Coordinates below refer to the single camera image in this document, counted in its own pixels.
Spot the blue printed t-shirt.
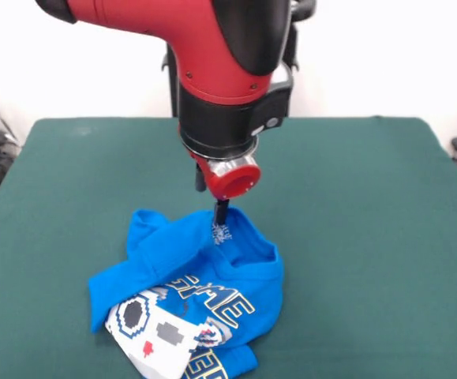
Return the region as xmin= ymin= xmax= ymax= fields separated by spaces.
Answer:
xmin=88 ymin=208 xmax=286 ymax=379

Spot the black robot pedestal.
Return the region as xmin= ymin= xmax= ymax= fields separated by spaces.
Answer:
xmin=160 ymin=0 xmax=317 ymax=118

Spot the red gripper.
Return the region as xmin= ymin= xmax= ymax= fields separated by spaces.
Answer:
xmin=189 ymin=150 xmax=262 ymax=227

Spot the dark green tablecloth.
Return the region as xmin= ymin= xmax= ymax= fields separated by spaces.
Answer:
xmin=0 ymin=115 xmax=457 ymax=379

